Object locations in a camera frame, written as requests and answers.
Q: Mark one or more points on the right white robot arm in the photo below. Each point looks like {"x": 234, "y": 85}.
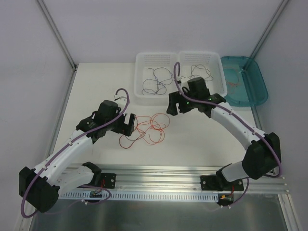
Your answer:
{"x": 263, "y": 151}

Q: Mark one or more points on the left white perforated basket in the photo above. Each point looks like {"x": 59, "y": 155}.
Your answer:
{"x": 153, "y": 78}

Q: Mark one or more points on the white perforated basket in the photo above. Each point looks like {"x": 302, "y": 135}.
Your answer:
{"x": 205, "y": 64}
{"x": 153, "y": 78}

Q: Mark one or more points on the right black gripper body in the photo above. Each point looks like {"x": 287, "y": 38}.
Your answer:
{"x": 178, "y": 103}

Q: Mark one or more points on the slotted white cable duct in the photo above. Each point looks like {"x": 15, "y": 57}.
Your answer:
{"x": 141, "y": 196}

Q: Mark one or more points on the right white perforated basket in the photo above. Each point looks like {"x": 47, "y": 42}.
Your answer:
{"x": 205, "y": 64}

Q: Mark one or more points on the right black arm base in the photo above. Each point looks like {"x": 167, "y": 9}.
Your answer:
{"x": 214, "y": 183}

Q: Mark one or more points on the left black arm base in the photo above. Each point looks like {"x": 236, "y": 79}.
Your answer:
{"x": 106, "y": 180}

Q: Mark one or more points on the teal plastic tray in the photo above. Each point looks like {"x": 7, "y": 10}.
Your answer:
{"x": 244, "y": 80}

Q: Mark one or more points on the aluminium mounting rail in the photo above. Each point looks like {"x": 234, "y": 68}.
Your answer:
{"x": 180, "y": 179}

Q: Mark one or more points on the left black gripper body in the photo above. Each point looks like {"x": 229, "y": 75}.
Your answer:
{"x": 124, "y": 125}

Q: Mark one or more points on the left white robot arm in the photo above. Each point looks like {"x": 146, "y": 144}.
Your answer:
{"x": 42, "y": 185}

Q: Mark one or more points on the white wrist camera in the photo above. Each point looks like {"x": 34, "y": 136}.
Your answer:
{"x": 120, "y": 99}
{"x": 184, "y": 80}

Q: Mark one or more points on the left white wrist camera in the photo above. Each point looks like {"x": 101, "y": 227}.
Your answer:
{"x": 120, "y": 99}

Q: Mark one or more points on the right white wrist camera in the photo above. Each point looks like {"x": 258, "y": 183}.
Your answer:
{"x": 184, "y": 80}

